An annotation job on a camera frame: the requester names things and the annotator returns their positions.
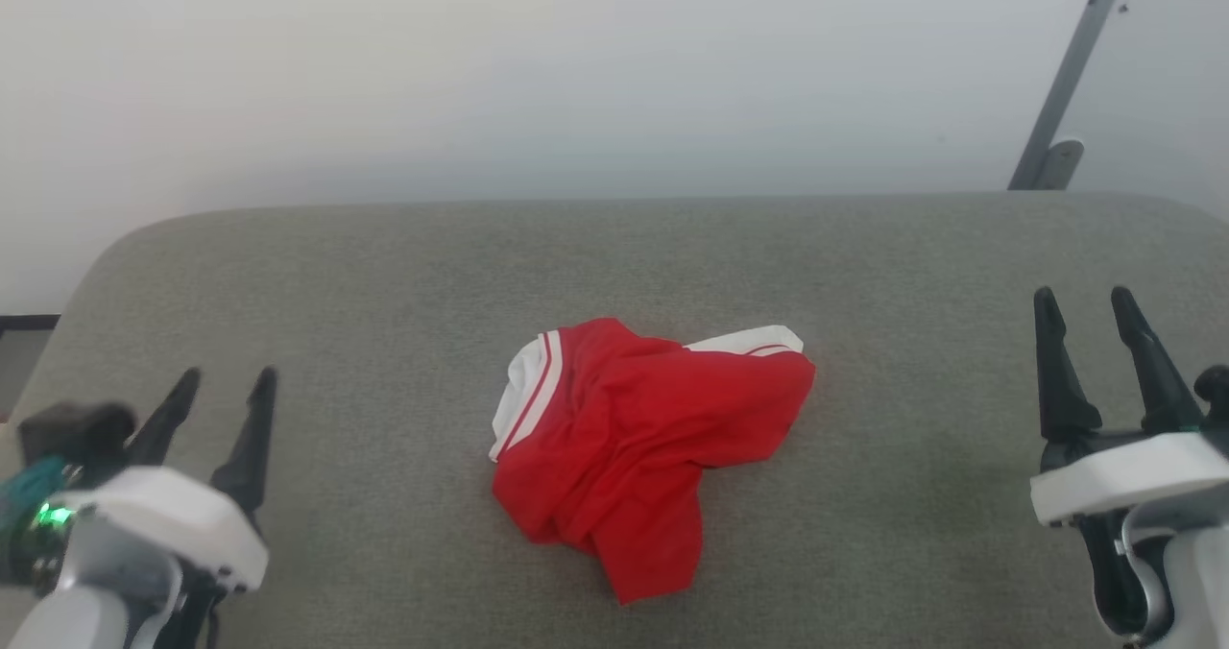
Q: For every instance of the black wall strip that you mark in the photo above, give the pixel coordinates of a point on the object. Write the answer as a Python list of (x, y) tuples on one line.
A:
[(27, 323)]

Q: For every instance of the red shorts with white trim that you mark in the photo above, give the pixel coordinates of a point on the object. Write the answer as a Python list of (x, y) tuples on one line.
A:
[(624, 447)]

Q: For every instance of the grey fabric sofa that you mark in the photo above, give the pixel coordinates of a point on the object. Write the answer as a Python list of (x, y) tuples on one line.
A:
[(864, 553)]

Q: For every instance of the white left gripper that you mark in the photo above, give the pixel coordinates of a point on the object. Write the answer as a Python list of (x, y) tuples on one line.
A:
[(182, 519)]

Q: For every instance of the dark left wrist camera box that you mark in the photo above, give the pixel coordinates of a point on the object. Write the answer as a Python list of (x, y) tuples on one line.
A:
[(72, 433)]

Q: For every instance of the dark wrist camera box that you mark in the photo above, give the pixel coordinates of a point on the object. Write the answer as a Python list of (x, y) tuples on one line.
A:
[(1216, 395), (72, 433)]

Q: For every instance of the dark right wrist camera box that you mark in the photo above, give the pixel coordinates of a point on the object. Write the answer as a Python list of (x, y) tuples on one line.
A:
[(1216, 395)]

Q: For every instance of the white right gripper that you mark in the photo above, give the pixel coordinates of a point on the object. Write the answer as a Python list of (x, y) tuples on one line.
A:
[(1123, 476)]

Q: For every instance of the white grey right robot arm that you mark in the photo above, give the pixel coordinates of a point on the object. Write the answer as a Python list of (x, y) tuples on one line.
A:
[(1200, 582)]

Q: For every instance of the grey metal pole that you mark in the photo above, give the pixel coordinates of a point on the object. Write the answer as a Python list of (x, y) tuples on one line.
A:
[(1071, 63)]

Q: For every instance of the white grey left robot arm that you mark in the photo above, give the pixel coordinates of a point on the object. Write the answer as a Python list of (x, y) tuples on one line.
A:
[(86, 591)]

